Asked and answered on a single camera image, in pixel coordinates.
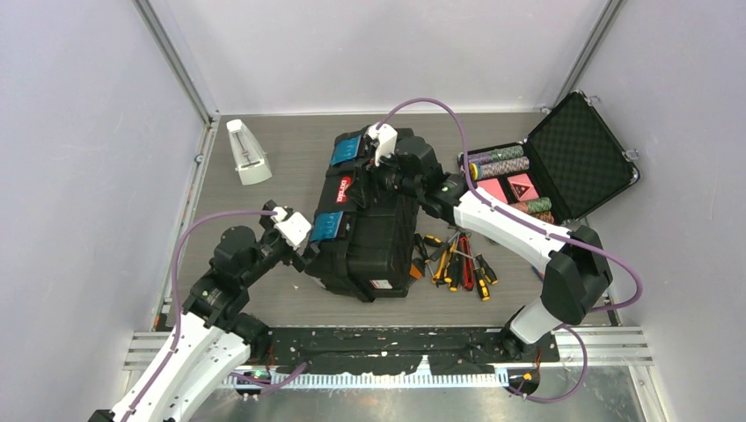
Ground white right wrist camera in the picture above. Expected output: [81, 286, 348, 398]
[366, 122, 398, 167]

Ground poker chip row top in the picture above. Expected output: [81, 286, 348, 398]
[468, 145, 524, 165]

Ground black aluminium poker chip case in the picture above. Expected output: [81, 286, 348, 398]
[468, 91, 640, 224]

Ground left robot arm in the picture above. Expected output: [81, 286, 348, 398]
[90, 222, 311, 421]

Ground black plastic toolbox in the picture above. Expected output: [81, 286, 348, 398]
[304, 129, 419, 302]

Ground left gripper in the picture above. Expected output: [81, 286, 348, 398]
[242, 200, 318, 286]

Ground yellow black screwdriver right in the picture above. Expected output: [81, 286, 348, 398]
[471, 250, 497, 302]

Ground poker chip row orange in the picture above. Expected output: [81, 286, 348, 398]
[531, 211, 555, 225]

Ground white metronome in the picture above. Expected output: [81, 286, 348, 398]
[226, 119, 273, 186]

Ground poker chip row green red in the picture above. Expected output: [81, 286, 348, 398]
[511, 197, 552, 214]

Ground red black pliers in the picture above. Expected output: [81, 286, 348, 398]
[458, 234, 474, 291]

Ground red card deck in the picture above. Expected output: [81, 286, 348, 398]
[507, 172, 540, 201]

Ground orange black bit holder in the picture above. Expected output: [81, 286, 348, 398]
[409, 258, 426, 281]

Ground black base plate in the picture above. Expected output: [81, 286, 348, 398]
[249, 327, 560, 375]

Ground pink card deck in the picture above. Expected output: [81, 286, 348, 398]
[477, 178, 508, 203]

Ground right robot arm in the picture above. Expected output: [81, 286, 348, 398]
[371, 133, 612, 361]

